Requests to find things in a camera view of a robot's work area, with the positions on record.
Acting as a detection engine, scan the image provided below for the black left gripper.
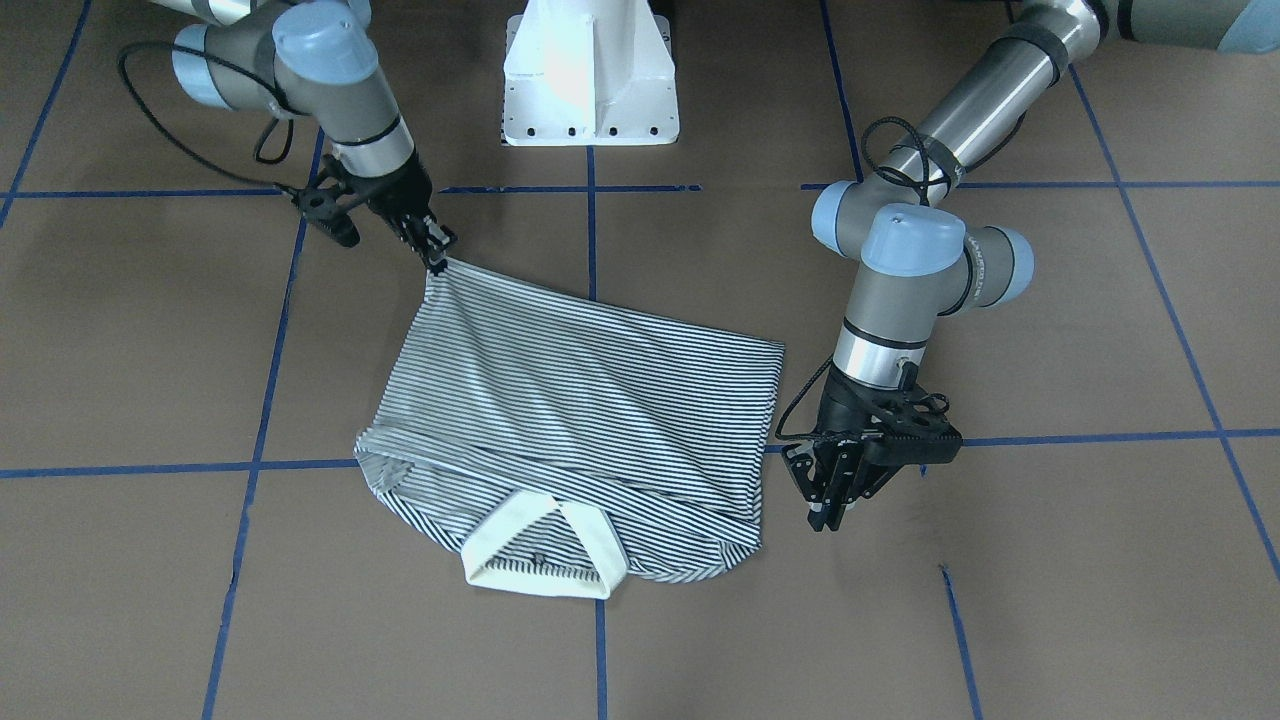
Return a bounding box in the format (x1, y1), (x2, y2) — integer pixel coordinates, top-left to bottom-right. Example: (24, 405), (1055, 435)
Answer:
(785, 365), (920, 532)

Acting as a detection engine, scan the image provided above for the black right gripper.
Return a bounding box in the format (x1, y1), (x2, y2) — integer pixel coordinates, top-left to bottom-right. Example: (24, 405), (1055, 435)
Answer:
(346, 160), (458, 275)

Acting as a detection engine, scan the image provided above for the striped polo shirt white collar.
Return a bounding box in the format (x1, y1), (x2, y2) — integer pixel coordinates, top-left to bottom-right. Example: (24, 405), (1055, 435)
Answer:
(355, 261), (785, 600)

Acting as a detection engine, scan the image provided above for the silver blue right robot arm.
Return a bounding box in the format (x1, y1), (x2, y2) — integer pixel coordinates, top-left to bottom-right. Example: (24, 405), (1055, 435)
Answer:
(165, 1), (457, 274)

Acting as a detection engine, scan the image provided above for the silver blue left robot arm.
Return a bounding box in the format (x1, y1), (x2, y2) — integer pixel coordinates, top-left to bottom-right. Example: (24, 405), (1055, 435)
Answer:
(783, 1), (1277, 532)

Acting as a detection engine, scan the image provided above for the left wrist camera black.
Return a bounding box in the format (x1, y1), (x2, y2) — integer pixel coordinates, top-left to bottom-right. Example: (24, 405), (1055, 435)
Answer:
(867, 386), (963, 468)

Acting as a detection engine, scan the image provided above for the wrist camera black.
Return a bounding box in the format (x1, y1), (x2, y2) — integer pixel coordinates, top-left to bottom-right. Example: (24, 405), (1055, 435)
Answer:
(867, 386), (963, 468)
(291, 164), (380, 249)

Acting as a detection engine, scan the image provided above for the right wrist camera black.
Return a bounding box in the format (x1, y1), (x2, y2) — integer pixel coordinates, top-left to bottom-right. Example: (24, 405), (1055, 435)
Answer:
(291, 164), (380, 249)

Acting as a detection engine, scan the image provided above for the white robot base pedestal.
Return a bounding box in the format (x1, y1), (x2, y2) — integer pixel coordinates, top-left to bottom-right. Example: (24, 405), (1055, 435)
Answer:
(500, 1), (681, 147)

